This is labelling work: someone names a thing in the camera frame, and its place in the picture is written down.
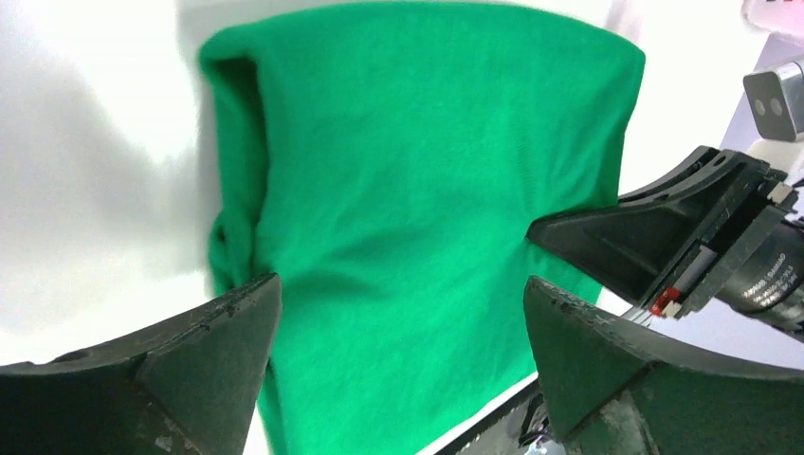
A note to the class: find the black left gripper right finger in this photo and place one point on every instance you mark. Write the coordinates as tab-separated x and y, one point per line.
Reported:
612	386

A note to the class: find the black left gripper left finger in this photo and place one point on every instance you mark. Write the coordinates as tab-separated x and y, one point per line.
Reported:
185	385

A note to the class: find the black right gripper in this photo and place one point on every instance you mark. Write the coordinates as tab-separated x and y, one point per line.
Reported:
710	228

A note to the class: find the green t-shirt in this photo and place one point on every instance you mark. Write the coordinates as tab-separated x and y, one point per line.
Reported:
385	160

